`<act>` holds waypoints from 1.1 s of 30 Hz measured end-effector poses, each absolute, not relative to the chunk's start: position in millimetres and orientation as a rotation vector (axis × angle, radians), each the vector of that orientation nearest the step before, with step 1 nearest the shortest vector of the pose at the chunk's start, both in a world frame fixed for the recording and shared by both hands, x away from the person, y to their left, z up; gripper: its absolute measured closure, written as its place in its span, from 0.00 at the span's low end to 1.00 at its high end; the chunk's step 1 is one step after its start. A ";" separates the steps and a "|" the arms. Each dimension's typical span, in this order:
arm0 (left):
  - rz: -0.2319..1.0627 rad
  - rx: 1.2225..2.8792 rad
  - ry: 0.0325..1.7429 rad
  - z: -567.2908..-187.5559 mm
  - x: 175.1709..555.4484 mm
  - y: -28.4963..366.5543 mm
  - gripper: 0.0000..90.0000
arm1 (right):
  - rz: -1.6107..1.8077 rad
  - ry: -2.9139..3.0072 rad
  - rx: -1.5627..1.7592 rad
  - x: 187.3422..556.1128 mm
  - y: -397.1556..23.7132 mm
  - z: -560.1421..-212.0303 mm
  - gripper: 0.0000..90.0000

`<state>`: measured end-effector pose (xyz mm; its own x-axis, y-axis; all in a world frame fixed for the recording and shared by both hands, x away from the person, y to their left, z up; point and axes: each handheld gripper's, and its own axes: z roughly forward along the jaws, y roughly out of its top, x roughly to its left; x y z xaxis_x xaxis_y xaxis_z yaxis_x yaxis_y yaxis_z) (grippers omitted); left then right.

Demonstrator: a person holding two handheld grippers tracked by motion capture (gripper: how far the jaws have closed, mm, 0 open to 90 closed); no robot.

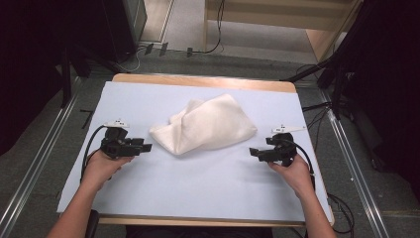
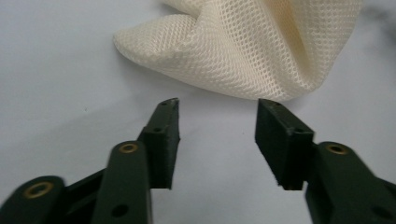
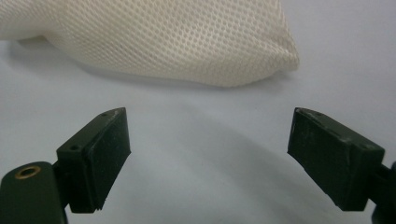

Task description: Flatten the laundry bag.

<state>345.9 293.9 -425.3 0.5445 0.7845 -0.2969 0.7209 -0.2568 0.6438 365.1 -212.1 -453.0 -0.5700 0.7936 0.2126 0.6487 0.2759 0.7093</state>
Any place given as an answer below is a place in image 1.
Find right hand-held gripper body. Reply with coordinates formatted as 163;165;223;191
267;124;307;168

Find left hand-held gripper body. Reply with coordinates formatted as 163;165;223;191
100;119;147;160

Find white mesh cloth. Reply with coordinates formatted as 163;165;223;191
149;93;259;156

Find person's left hand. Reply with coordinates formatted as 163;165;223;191
81;152;135;192

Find person's right hand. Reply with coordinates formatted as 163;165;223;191
267;154;316;199

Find black stand leg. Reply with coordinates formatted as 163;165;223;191
279;58;335;83

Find person's dark clothing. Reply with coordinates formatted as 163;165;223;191
125;225;275;238

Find black curtain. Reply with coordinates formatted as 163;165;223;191
0;0;133;157
325;0;420;199

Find wooden shelf unit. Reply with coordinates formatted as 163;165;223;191
202;0;365;63

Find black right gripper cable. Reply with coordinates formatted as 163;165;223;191
282;138;317;192

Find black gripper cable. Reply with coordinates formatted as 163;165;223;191
282;138;317;192
79;124;109;184

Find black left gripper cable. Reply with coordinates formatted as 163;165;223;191
79;124;109;184

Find black floor cables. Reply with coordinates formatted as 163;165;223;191
300;101;333;153

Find metal floor rail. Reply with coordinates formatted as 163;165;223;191
318;88;391;238
0;76;83;238

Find white floor cable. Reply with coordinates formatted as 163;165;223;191
122;45;147;73

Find black floor cable loop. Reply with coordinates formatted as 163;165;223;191
326;192;357;236

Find black hanging cable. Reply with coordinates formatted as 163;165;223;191
190;0;226;56

